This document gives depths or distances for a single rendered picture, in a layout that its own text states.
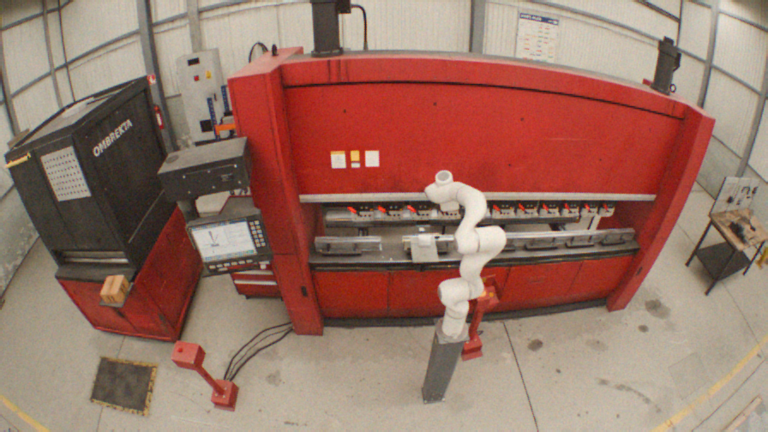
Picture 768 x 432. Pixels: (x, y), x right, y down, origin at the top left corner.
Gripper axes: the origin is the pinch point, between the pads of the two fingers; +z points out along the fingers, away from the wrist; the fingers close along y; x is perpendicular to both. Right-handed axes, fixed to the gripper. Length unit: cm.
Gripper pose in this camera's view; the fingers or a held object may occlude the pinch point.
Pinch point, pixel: (451, 212)
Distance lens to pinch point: 194.3
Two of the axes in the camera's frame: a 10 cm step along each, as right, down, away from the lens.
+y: 9.6, -1.2, -2.5
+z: 2.7, 5.5, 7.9
